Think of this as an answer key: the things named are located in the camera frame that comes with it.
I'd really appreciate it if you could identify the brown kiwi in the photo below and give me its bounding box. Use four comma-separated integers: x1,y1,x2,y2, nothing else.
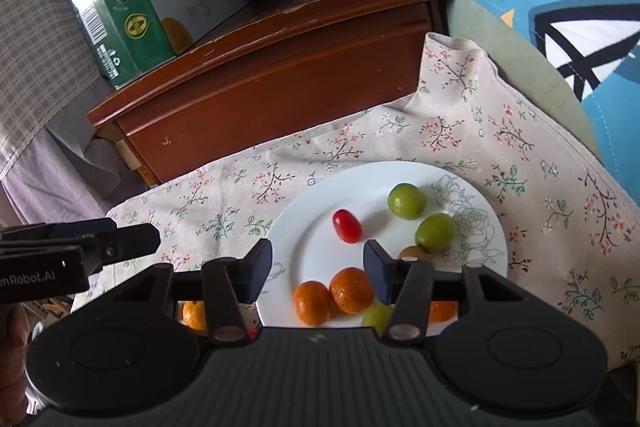
398,245,432,262

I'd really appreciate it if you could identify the large spotted green fruit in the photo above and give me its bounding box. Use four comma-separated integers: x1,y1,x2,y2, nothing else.
360,303,393,338

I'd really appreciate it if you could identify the large orange tangerine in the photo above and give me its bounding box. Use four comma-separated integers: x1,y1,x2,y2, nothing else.
182,301,207,333

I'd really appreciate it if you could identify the green fruit bottom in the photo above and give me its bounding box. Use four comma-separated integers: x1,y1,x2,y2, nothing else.
414,212,456,254

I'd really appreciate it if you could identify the small tangerine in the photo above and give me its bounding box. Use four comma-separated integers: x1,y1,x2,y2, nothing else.
293,281,332,327

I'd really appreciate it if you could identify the white plate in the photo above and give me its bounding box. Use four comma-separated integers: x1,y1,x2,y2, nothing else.
257,161,508,327

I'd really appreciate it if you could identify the checkered purple cloth cover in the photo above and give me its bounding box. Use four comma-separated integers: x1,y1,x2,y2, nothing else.
0,0,145,227

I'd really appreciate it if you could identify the floral tablecloth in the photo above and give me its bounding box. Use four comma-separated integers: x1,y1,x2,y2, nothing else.
110,35,639,366

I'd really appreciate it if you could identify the brown wooden cabinet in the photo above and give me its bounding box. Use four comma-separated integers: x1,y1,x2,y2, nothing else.
88,0,447,183

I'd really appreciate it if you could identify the green sofa cushion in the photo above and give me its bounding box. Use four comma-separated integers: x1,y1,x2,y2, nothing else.
447,0,600,155

